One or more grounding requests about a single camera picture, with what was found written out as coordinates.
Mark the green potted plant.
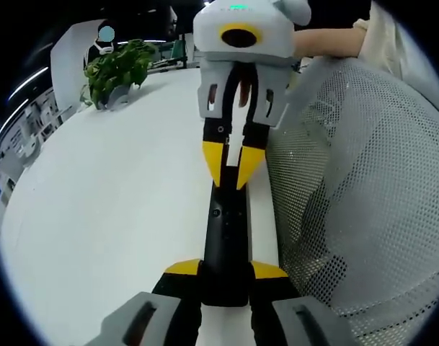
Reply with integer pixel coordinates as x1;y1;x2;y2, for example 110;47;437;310
80;38;158;109

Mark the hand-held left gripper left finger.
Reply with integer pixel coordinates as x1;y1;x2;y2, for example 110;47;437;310
84;257;205;346

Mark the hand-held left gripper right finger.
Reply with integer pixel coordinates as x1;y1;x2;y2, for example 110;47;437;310
248;259;363;346

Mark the grey plant pot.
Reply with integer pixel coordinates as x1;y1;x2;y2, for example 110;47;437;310
96;83;133;112

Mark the white mesh office chair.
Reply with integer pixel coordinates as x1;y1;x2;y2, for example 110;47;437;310
267;56;439;346

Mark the black remote control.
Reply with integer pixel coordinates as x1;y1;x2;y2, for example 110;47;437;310
200;166;252;308

